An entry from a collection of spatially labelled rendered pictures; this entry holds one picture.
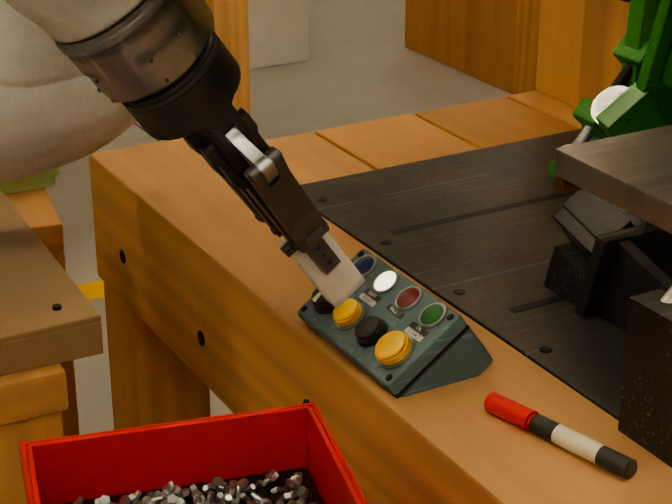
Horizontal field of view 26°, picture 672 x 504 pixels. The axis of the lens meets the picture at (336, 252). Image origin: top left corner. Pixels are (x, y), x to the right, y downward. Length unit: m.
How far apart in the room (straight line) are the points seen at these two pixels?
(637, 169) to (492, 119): 0.88
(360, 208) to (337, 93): 3.34
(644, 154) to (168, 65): 0.31
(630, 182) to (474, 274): 0.44
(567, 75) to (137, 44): 1.03
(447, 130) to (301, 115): 2.84
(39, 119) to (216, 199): 0.25
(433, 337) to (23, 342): 0.36
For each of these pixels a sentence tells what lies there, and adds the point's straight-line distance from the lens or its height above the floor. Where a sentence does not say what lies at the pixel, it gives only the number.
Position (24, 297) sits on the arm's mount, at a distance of 1.32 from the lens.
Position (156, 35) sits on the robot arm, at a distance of 0.89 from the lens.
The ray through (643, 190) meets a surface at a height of 1.13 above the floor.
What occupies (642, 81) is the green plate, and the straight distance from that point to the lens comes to 1.15.
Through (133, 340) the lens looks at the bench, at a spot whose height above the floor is 0.71.
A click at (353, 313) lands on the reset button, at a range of 1.16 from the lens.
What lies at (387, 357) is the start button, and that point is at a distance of 1.10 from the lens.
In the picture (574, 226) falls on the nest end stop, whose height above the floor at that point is 0.97.
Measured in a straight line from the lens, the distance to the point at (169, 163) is 1.59.
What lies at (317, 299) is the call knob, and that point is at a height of 0.93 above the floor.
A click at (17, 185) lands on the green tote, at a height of 0.80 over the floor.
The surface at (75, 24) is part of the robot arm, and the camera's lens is 0.88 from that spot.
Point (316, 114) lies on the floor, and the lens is 4.59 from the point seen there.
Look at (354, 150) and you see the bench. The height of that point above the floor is 0.88.
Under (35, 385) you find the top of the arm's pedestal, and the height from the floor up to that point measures 0.84.
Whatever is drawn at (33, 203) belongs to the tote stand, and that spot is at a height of 0.79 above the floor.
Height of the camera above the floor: 1.45
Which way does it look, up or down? 24 degrees down
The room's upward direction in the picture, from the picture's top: straight up
